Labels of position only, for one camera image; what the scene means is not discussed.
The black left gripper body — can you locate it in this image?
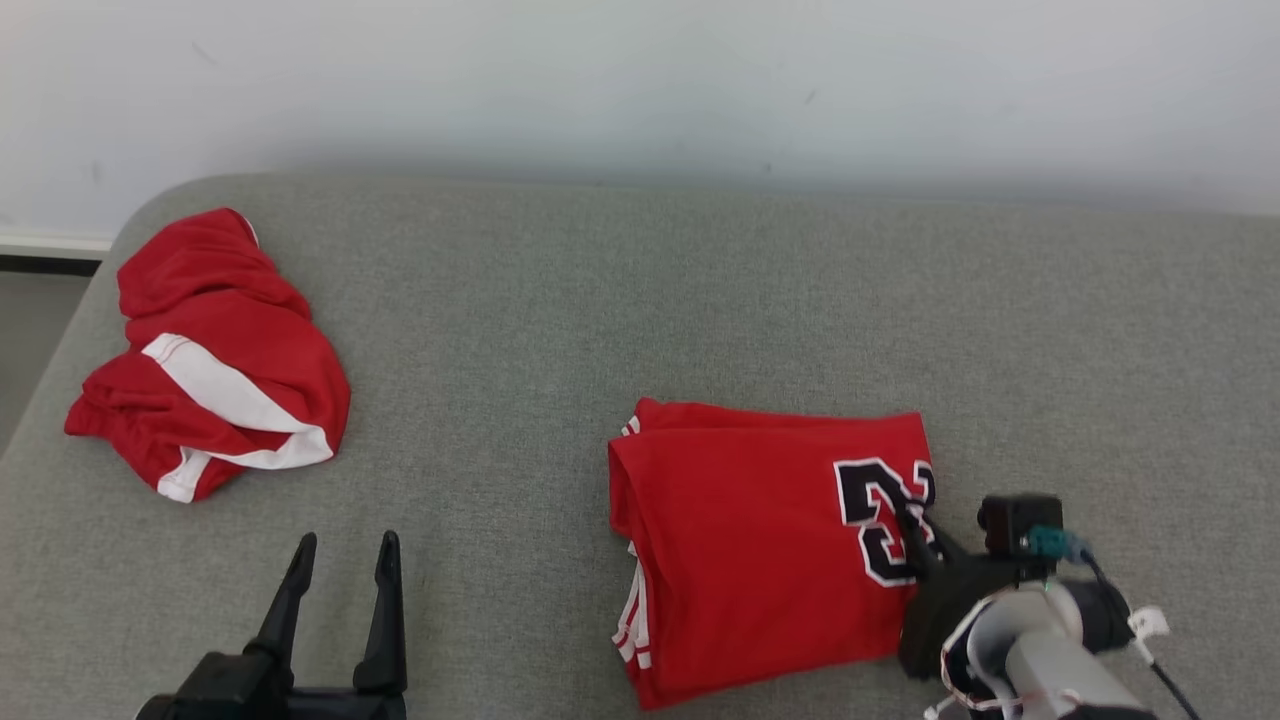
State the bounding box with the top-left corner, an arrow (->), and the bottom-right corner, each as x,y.
138,650 -> 409,720

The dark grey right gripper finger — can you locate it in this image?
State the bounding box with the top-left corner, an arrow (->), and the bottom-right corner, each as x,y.
896,502 -> 947,587
927,519 -> 970,564

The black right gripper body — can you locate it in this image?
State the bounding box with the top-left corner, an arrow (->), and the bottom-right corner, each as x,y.
896,554 -> 1052,682

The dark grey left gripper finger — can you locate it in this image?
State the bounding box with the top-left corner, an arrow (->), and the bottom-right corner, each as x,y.
249,532 -> 319,667
354,530 -> 409,694

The red basketball jersey black number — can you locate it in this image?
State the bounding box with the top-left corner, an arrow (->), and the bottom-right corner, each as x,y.
607,397 -> 937,712

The red shorts white band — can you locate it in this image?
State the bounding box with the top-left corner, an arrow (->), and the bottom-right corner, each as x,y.
64,207 -> 352,504

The grey fabric sofa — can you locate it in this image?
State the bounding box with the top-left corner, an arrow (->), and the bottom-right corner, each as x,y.
0,172 -> 1280,720

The white baseboard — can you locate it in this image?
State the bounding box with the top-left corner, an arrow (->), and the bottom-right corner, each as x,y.
0,231 -> 114,260

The red white thin wire bundle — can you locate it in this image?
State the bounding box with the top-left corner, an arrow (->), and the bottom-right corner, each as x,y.
923,590 -> 1083,720

